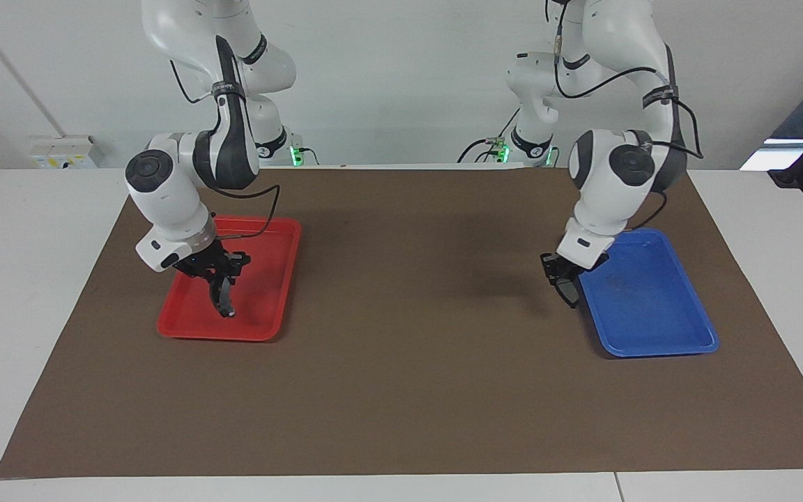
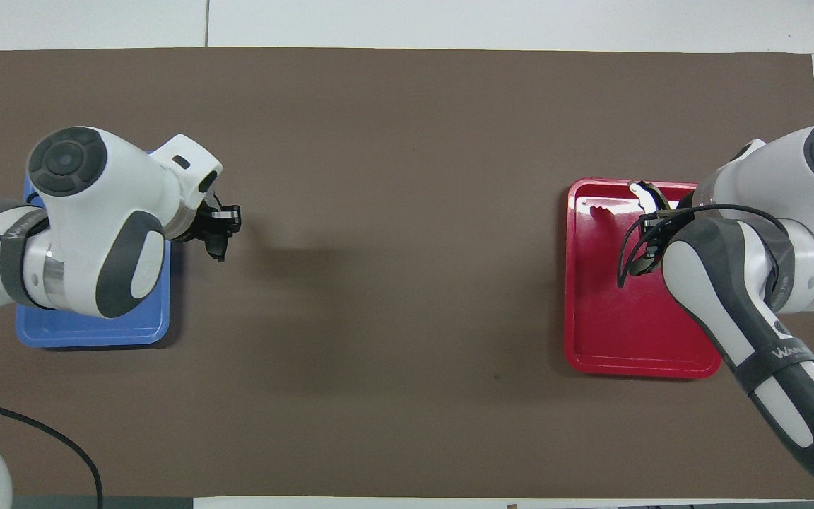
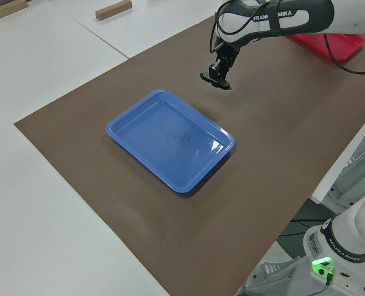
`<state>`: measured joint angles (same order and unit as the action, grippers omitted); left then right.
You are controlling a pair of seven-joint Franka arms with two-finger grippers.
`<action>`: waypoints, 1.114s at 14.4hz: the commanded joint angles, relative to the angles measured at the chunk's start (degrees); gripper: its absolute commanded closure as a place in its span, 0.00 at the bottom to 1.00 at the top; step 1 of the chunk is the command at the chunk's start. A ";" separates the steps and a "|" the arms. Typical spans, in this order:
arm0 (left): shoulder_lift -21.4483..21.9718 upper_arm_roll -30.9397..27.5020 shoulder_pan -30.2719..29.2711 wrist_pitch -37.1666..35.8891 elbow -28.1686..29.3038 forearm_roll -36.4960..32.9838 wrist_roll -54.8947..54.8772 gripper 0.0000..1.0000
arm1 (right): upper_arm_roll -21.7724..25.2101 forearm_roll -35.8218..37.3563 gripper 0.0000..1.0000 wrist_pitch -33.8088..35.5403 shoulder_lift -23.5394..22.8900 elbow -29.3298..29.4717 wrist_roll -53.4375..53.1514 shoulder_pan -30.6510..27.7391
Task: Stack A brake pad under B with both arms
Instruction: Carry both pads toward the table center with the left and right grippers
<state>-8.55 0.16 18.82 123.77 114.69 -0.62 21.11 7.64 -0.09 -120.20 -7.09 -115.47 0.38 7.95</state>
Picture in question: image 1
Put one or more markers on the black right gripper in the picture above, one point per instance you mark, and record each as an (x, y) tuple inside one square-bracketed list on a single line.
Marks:
[(210, 263)]

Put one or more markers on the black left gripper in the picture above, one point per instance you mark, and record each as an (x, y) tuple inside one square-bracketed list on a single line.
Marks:
[(569, 270)]

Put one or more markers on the dark brake pad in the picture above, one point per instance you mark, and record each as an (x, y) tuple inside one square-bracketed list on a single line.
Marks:
[(569, 294)]

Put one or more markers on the curved brake shoe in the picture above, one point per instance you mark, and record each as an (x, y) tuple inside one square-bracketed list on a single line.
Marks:
[(228, 311)]

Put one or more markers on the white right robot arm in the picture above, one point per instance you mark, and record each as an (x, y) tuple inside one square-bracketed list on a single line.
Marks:
[(171, 202)]

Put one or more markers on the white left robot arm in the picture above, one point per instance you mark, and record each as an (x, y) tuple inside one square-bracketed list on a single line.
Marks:
[(610, 188)]

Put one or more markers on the red plastic tray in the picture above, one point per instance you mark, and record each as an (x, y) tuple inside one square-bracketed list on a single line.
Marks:
[(262, 300)]

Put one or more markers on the blue plastic tray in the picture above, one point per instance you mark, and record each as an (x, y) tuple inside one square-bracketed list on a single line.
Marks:
[(652, 307)]

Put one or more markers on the brown table mat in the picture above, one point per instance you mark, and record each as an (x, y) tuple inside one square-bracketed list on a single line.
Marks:
[(415, 383)]

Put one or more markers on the white wall socket box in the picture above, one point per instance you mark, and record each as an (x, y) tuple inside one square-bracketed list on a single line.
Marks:
[(67, 152)]

